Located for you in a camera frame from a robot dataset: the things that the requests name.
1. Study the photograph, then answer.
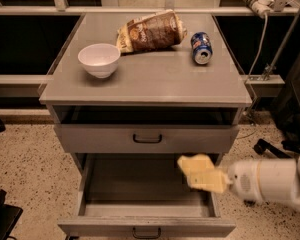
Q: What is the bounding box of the closed grey upper drawer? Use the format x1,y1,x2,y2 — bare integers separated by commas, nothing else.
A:
55,124,239,154

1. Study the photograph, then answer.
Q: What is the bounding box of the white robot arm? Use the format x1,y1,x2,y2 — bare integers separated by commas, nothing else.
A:
177,154,300,212

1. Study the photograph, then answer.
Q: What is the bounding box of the black office chair base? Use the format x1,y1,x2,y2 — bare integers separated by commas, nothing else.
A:
254,81,300,160

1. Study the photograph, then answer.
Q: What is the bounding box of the white cable with plug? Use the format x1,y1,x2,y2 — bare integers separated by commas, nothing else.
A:
238,0,276,82

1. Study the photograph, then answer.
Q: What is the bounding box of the open grey lower drawer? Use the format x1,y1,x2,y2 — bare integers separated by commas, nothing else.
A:
58,154,235,240

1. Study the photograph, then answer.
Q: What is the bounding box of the blue soda can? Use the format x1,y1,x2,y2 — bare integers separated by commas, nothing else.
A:
191,32,213,65

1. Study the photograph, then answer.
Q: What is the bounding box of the black object bottom left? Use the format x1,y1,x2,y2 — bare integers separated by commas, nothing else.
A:
0,189,23,240

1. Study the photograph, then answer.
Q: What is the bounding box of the brown chip bag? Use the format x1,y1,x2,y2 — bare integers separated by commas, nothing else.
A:
116,9,187,53

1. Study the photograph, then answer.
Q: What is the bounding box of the metal stand rod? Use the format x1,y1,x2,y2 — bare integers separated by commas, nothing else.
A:
260,7,300,81

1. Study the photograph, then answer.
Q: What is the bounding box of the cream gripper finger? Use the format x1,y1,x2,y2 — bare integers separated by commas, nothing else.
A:
176,154,216,180

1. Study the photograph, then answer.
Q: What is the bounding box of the white bowl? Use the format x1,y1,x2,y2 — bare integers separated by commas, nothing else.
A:
78,43,121,78

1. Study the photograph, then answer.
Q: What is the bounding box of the grey drawer cabinet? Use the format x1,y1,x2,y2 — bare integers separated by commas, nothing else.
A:
38,11,254,240

